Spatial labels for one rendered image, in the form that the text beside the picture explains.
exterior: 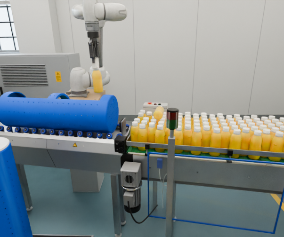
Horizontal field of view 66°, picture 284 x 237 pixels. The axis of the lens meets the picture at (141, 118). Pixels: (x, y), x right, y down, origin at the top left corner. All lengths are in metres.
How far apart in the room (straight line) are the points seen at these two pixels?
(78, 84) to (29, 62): 1.38
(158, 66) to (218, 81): 1.21
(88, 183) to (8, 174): 1.22
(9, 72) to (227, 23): 3.66
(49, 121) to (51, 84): 1.74
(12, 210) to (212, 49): 3.92
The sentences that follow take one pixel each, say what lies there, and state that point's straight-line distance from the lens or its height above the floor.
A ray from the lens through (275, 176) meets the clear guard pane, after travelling 1.48.
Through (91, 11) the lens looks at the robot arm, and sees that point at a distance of 1.53.
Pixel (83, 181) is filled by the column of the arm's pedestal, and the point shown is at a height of 0.15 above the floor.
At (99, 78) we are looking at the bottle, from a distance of 1.56.
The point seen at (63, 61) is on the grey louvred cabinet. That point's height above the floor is 1.35.
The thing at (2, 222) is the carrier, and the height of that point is 0.59.
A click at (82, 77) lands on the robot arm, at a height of 1.27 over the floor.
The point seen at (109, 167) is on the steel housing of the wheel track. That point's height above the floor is 0.69.
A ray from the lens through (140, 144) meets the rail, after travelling 1.42.
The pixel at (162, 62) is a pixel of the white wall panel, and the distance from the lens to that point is 4.33.
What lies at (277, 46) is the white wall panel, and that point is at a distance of 4.91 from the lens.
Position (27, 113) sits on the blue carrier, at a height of 1.12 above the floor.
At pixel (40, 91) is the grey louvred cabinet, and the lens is 3.49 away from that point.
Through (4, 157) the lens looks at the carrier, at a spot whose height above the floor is 0.98.
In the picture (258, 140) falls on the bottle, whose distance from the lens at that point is 1.47.
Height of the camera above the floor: 1.59
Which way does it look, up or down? 19 degrees down
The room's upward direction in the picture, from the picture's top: 1 degrees counter-clockwise
